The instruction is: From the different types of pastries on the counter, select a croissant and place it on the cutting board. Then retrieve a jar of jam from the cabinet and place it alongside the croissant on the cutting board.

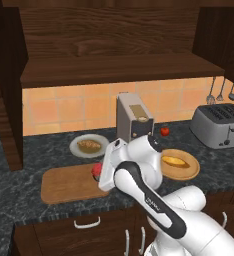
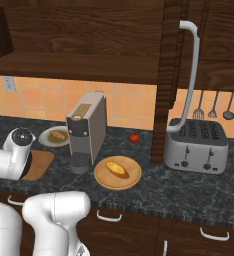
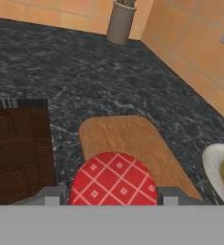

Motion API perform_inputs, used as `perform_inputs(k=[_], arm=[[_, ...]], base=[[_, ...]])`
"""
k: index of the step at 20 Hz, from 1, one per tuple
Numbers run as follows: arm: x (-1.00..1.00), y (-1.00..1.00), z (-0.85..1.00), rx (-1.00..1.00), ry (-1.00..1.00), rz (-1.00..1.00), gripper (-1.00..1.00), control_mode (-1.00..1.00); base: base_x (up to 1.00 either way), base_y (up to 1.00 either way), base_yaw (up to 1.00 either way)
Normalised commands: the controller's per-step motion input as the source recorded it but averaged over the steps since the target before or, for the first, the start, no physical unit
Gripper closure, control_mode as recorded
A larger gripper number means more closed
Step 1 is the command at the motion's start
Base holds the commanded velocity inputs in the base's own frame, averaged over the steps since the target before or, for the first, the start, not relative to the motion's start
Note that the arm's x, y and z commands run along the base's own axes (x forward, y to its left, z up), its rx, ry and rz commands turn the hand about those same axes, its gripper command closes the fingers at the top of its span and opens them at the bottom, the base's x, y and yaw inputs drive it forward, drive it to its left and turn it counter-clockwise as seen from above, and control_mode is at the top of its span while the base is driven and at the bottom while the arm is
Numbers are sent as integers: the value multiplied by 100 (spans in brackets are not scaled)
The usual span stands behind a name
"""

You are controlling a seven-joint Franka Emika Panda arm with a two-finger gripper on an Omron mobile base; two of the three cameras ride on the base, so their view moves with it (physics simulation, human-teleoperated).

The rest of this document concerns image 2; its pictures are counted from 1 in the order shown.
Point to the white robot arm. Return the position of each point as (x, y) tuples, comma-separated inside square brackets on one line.
[(52, 213)]

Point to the brown croissant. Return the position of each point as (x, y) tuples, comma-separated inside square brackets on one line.
[(58, 135)]

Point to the wooden cutting board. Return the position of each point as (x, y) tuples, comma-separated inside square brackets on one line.
[(40, 163)]

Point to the dark wooden upper cabinet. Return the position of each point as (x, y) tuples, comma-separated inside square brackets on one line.
[(82, 40)]

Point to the dark wooden closed cabinet door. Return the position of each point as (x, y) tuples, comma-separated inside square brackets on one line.
[(222, 40)]

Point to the red tomato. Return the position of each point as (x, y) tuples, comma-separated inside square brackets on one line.
[(134, 138)]

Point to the grey coffee machine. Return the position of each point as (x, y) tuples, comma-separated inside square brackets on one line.
[(89, 126)]

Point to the yellow baguette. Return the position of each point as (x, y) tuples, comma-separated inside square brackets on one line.
[(117, 169)]

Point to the round wooden plate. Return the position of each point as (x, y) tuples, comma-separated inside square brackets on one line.
[(129, 180)]

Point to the white plate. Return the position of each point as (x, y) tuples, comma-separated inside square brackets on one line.
[(44, 138)]

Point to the silver four-slot toaster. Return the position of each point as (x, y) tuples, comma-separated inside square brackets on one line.
[(195, 153)]

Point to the hanging slotted spatula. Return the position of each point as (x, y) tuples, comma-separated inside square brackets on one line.
[(198, 114)]

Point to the hanging small spatula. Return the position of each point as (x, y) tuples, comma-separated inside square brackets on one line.
[(212, 113)]

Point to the dark wooden drawer front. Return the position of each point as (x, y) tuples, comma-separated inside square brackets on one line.
[(205, 245), (129, 236)]

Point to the hanging ladle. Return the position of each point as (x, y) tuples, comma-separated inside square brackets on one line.
[(228, 115)]

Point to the white wall outlet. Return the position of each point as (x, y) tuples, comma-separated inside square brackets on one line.
[(9, 84)]

